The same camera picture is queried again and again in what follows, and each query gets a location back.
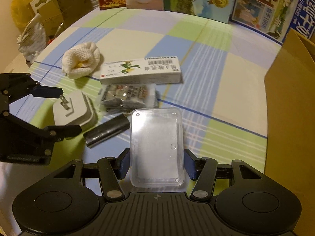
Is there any checkered bed sheet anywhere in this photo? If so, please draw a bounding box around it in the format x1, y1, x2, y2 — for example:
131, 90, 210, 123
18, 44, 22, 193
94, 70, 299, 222
29, 8, 280, 171

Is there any white knitted cloth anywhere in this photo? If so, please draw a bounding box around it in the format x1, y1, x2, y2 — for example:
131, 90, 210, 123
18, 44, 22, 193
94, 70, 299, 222
61, 41, 101, 79

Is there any clear plastic case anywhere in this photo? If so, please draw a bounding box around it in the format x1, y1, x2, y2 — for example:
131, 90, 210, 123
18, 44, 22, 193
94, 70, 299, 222
130, 108, 185, 188

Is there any silver foil bag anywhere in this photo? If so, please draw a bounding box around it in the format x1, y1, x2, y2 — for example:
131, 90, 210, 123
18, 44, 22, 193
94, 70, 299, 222
17, 13, 48, 64

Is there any yellow plastic bag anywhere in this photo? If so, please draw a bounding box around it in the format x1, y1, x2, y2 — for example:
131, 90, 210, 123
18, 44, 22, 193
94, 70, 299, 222
11, 0, 35, 32

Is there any white long ointment box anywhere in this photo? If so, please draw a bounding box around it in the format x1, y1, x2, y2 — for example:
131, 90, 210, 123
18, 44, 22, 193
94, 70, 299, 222
99, 56, 182, 85

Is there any brown cardboard box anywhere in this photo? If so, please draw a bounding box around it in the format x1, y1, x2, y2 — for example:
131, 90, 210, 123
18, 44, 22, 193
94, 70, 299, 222
264, 29, 315, 235

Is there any blue cartoon milk carton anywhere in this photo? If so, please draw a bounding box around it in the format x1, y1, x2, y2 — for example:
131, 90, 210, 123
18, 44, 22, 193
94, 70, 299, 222
231, 0, 314, 44

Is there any black cylindrical roll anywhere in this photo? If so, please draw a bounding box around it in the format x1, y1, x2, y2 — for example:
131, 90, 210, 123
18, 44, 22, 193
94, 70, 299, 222
83, 114, 130, 148

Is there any sesame walnut snack packet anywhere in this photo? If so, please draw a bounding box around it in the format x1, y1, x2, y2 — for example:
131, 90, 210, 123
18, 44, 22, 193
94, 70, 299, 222
95, 84, 158, 112

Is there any white power adapter plug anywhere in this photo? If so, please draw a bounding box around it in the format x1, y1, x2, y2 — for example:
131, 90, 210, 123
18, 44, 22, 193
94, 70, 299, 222
52, 90, 97, 131

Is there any brown cardboard boxes stack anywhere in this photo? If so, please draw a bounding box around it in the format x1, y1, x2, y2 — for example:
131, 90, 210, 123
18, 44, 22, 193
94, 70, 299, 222
30, 0, 93, 37

